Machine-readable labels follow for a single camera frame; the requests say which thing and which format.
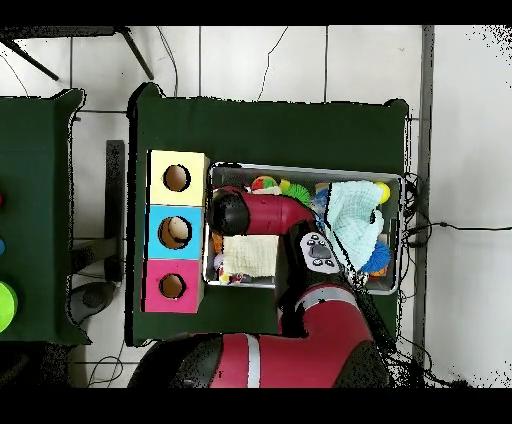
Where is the wooden box with three holes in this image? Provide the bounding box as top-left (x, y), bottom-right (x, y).
top-left (140, 149), bottom-right (212, 314)

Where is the blue spiky ball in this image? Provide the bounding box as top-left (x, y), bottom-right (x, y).
top-left (360, 239), bottom-right (392, 274)

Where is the dark green table cloth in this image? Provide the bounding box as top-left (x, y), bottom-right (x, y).
top-left (0, 88), bottom-right (91, 347)
top-left (125, 82), bottom-right (410, 347)

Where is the black cable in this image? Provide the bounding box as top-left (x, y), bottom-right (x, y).
top-left (403, 220), bottom-right (512, 237)

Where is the multicolour spiky caterpillar toy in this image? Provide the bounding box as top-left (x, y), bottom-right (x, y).
top-left (250, 175), bottom-right (281, 195)

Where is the green spiky ball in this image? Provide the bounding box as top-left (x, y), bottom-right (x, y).
top-left (281, 183), bottom-right (312, 207)

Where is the mint green cloth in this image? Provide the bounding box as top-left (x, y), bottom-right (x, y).
top-left (324, 180), bottom-right (386, 273)

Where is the lime green bowl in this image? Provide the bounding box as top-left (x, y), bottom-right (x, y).
top-left (0, 280), bottom-right (19, 334)

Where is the grey foot pedal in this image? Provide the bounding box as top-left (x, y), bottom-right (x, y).
top-left (67, 280), bottom-right (118, 326)

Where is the colourful candy packet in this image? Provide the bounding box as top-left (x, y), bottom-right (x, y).
top-left (217, 271), bottom-right (251, 286)

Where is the shallow mesh bin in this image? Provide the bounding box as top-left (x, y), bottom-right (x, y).
top-left (201, 161), bottom-right (404, 297)

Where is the cream waffle cloth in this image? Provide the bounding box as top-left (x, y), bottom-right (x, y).
top-left (221, 234), bottom-right (279, 278)

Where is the black tripod stand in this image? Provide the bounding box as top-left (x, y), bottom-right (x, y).
top-left (0, 25), bottom-right (155, 81)

